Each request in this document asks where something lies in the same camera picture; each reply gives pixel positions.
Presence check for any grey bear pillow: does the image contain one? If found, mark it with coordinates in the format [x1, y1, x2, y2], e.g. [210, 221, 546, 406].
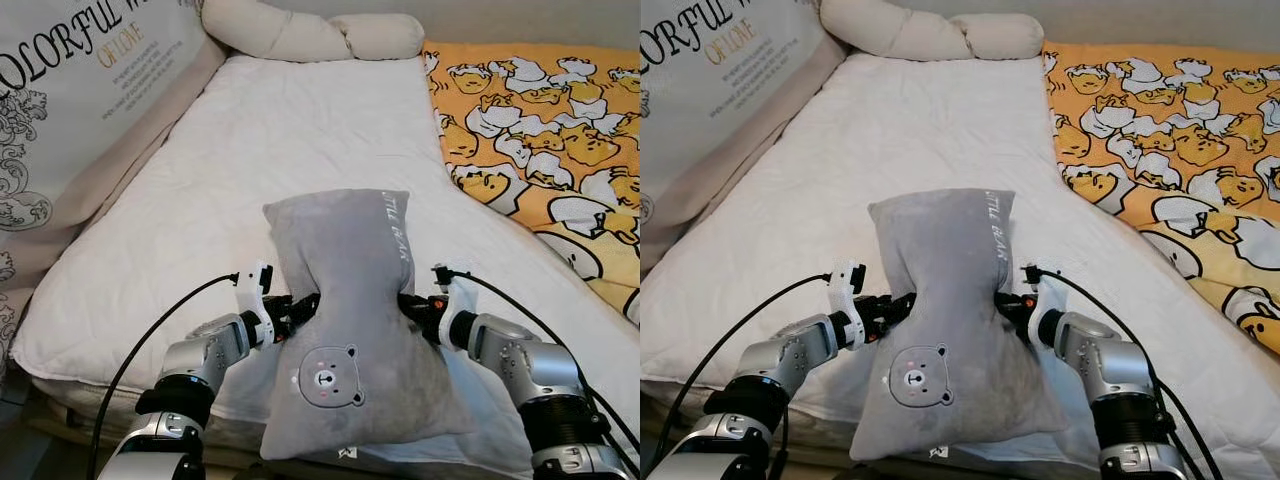
[848, 187, 1069, 463]
[258, 187, 479, 463]

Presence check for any white quilted mattress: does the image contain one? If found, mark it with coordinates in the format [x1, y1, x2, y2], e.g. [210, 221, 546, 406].
[8, 52, 641, 479]
[640, 52, 1280, 479]

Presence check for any orange egg cartoon blanket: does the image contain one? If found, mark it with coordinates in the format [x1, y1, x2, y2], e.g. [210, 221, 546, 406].
[1042, 40, 1280, 356]
[420, 40, 641, 326]

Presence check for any beige bolster pillow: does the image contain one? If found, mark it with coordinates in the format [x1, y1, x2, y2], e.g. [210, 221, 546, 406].
[200, 0, 426, 64]
[820, 0, 1046, 63]

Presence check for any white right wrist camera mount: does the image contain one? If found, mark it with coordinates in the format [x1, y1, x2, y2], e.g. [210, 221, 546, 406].
[1022, 262, 1063, 346]
[435, 262, 477, 346]

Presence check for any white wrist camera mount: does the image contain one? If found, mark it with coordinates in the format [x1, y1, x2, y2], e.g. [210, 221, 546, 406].
[828, 260, 867, 348]
[1022, 262, 1063, 346]
[233, 260, 277, 348]
[435, 262, 477, 346]

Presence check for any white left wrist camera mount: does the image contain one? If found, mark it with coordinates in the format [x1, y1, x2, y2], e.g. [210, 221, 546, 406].
[828, 260, 867, 348]
[233, 260, 277, 348]

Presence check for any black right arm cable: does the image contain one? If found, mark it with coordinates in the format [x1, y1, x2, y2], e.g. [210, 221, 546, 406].
[432, 265, 641, 480]
[1022, 265, 1226, 480]

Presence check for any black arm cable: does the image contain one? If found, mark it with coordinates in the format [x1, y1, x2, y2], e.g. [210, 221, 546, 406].
[432, 265, 641, 480]
[672, 272, 833, 480]
[85, 272, 241, 480]
[1022, 265, 1226, 480]

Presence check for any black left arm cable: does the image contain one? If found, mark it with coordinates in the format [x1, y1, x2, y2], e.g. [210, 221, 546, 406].
[85, 272, 241, 480]
[672, 272, 833, 480]

